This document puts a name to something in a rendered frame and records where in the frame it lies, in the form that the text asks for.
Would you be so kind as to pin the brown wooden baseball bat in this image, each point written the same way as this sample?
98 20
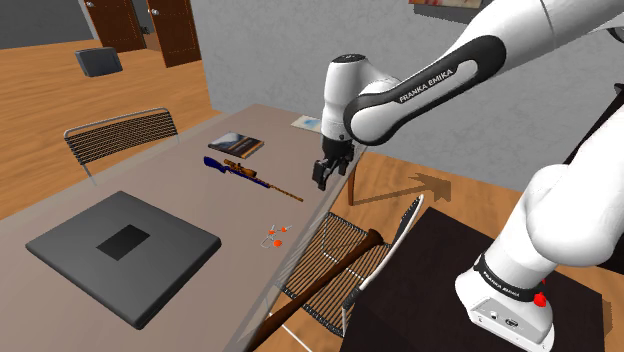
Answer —
312 287

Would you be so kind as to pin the dark grey box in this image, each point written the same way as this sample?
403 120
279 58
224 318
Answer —
99 61

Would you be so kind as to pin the metal mesh chair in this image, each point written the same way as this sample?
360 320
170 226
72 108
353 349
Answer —
119 134
336 253

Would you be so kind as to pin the pale blue paper sheet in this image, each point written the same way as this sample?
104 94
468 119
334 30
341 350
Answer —
308 123

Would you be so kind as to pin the dark robot stand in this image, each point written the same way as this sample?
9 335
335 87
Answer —
438 292

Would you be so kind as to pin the flat dark grey square laptop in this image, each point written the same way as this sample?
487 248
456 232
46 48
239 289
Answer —
126 256

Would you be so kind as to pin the small orange and silver earrings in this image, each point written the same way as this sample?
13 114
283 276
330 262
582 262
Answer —
276 235

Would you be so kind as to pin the dark hardcover book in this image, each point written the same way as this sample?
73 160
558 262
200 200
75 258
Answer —
236 144

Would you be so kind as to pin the long grey-brown table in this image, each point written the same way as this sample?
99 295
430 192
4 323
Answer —
195 204

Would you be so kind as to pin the brown wooden door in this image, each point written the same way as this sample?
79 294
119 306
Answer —
174 30
114 24

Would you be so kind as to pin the wall picture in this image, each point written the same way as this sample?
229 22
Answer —
446 4

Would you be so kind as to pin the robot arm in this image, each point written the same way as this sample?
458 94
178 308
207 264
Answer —
546 29

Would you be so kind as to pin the blue and brown toy rifle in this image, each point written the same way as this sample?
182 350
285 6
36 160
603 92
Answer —
244 171

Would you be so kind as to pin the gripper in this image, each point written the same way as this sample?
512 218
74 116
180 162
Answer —
337 148

